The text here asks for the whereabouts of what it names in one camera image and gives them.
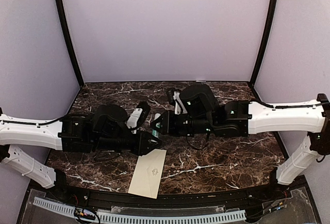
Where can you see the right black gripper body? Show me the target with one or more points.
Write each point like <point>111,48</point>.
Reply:
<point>170,126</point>

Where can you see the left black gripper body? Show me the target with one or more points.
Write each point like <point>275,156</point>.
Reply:
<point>140,146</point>

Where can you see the green white glue stick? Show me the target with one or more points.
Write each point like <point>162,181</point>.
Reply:
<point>155,132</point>

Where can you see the cream paper envelope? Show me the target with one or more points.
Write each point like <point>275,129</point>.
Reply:
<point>147,174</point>

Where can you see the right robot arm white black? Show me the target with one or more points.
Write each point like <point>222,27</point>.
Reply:
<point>197,111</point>

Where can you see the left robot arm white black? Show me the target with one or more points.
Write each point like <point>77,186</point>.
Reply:
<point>110,127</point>

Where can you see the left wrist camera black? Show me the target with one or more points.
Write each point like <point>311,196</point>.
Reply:
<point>138,116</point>

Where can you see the small circuit board with wires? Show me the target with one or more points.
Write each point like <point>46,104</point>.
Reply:
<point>84,214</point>

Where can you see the white slotted cable duct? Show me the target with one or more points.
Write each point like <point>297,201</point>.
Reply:
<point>140,218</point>

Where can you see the black front table rail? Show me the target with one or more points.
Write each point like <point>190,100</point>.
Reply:
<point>249,198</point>

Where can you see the right black frame post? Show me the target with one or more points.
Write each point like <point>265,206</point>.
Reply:
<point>264,42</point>

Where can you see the black frame post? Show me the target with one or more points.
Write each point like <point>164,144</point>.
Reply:
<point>264,42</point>
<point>68,42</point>

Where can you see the left black frame post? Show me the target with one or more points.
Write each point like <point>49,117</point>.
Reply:
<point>68,42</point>

